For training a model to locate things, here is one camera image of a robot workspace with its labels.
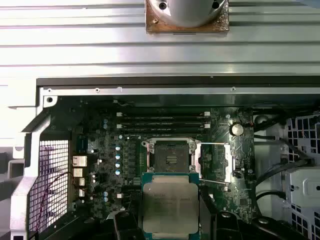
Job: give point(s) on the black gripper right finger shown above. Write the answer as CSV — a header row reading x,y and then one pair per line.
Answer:
x,y
208,220

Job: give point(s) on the silver rear port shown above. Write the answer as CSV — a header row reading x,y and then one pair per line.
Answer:
x,y
82,192
82,181
78,172
80,161

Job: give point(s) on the CPU socket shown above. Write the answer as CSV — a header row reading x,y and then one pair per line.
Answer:
x,y
170,155

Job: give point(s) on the black PC case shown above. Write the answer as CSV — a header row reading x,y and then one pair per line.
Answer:
x,y
150,81

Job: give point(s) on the metal socket cover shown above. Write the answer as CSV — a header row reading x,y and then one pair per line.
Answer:
x,y
227,162

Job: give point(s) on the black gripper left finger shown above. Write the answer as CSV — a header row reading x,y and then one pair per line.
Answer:
x,y
127,227

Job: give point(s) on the square brown base plate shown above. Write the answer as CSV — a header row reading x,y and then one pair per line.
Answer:
x,y
151,25

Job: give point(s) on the silver metal disk bay cage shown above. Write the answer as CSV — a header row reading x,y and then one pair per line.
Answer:
x,y
307,190

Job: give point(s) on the silver CPU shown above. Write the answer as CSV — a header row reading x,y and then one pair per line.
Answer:
x,y
170,200

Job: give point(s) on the RAM slot with black clips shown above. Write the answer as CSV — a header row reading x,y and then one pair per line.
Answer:
x,y
162,118
162,130

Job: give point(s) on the green motherboard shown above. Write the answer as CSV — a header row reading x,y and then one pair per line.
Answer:
x,y
220,200

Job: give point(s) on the RAM slot with white clips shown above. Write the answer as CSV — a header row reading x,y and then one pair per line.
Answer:
x,y
162,114
162,125

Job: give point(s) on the silver coin cell battery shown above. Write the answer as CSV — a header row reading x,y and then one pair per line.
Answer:
x,y
236,129

